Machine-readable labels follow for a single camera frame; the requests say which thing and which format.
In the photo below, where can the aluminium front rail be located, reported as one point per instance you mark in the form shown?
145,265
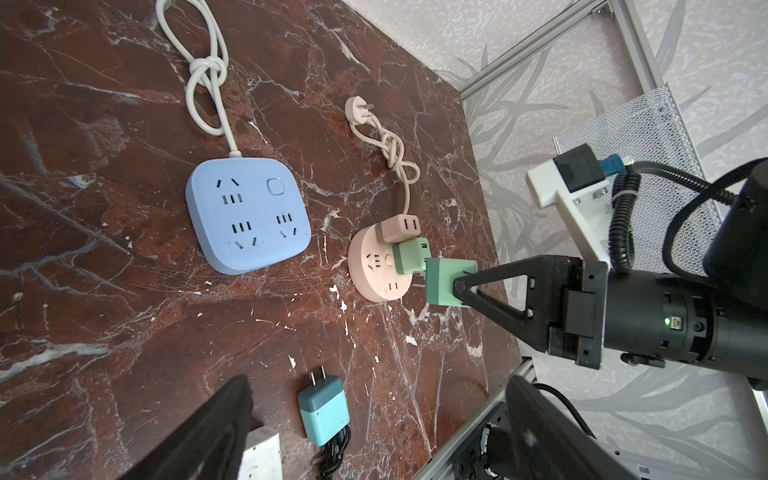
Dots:
465,455

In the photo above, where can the pink round power strip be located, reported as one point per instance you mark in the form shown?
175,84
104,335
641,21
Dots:
372,267

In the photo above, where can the pink charger adapter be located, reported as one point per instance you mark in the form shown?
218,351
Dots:
399,228

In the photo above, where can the teal charger adapter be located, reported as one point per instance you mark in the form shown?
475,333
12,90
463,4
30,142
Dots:
323,407

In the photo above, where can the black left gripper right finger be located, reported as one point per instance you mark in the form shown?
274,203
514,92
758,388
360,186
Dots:
541,443

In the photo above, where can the white charger adapter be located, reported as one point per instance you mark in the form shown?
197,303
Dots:
262,455

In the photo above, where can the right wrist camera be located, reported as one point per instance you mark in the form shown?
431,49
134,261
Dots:
579,185

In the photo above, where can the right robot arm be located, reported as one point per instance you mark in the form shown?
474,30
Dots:
715,320

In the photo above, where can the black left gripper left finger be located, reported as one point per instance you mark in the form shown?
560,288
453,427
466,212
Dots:
209,444

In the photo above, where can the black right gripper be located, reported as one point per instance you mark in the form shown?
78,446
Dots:
579,312

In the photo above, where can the white wire mesh basket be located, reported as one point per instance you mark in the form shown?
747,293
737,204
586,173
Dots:
665,176

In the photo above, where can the green charger adapter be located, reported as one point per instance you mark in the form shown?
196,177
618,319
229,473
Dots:
440,274
411,255

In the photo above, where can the blue square power strip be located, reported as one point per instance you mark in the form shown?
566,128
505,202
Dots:
247,213

